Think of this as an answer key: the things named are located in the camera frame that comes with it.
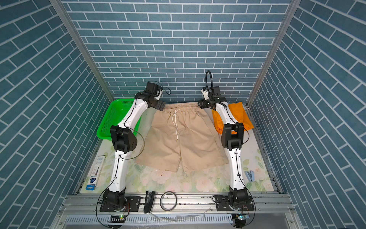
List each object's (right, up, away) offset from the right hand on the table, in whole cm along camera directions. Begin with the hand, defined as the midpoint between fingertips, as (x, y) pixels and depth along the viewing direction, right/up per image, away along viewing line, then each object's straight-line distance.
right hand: (201, 101), depth 106 cm
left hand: (-32, -2, -5) cm, 33 cm away
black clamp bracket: (-30, -55, -32) cm, 70 cm away
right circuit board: (+17, -64, -34) cm, 74 cm away
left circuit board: (-45, -64, -34) cm, 85 cm away
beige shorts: (-14, -25, -6) cm, 29 cm away
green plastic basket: (-67, -9, +7) cm, 68 cm away
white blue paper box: (-64, -47, -25) cm, 83 cm away
